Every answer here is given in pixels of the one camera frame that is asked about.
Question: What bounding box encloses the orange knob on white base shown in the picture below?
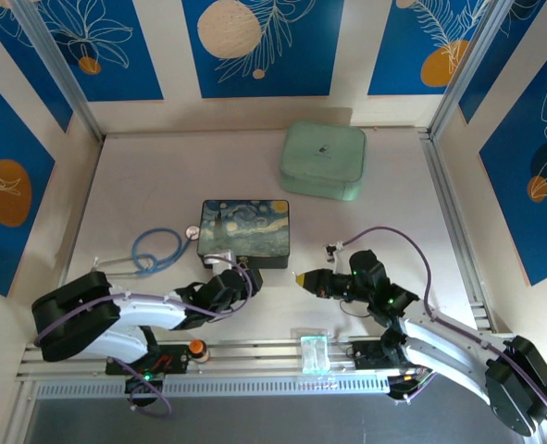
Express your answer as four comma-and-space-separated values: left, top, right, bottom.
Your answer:
188, 339, 212, 364

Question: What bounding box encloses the starry night painted box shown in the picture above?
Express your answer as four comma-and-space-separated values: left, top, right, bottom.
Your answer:
196, 198, 295, 270

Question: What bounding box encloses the aluminium frame post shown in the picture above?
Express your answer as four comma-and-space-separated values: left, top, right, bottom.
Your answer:
428, 0, 510, 140
11, 0, 106, 142

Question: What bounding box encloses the slotted grey cable duct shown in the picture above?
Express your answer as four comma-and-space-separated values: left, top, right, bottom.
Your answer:
34, 373, 392, 400

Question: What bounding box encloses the mint green square case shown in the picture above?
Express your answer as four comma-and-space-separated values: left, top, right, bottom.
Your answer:
279, 120, 368, 204

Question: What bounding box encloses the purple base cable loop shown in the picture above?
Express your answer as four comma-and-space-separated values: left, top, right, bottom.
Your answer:
115, 359, 172, 416

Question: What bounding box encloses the multicolour wire bundle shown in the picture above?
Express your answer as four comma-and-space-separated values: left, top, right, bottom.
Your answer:
388, 364, 439, 406

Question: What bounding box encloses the aluminium mounting rail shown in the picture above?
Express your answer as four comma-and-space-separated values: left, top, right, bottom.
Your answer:
18, 339, 491, 376

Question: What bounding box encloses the aluminium side rail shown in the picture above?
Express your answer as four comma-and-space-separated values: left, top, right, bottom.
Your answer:
418, 128, 492, 332

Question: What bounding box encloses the clear plastic block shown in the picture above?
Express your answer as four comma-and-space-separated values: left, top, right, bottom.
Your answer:
291, 327, 332, 374

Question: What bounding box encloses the blue tube stethoscope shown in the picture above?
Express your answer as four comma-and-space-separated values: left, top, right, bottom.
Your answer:
90, 225, 201, 278

